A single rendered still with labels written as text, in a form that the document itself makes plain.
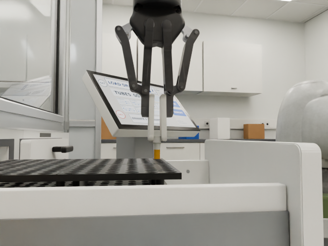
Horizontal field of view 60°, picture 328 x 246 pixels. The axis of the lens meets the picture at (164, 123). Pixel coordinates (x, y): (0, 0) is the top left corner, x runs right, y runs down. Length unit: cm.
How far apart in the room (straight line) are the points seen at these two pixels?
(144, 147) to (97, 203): 103
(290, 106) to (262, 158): 50
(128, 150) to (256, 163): 96
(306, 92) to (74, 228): 65
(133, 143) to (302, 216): 101
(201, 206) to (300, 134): 55
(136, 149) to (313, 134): 72
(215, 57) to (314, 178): 388
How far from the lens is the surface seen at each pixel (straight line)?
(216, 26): 465
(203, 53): 404
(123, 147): 125
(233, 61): 418
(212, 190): 23
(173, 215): 23
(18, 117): 55
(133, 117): 110
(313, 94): 77
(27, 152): 55
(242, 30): 482
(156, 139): 42
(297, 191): 25
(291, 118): 77
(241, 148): 34
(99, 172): 27
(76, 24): 217
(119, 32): 44
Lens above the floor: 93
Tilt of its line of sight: 3 degrees up
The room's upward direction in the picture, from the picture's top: straight up
